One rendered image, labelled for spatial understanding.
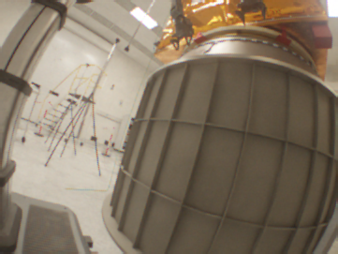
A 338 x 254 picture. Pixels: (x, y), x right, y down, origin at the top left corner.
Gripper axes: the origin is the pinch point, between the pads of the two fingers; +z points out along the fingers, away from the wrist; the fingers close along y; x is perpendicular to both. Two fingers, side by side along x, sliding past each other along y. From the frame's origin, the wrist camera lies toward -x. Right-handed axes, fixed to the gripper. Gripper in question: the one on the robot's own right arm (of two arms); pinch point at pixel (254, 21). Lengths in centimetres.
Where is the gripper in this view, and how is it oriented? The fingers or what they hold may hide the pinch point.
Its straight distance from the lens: 77.0
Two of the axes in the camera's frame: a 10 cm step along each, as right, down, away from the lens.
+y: -6.2, -0.5, 7.8
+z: 1.3, 9.8, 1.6
